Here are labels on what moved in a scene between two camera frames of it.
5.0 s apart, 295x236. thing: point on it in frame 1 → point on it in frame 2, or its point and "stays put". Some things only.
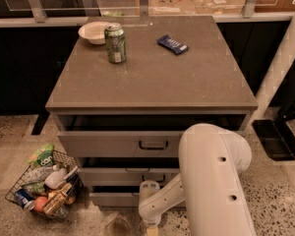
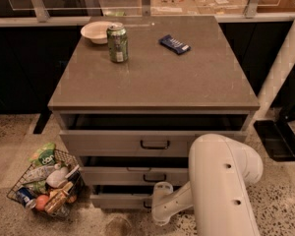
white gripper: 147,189 → 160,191
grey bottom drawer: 114,199 stays put
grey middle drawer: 126,176 stays put
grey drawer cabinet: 132,87 stays put
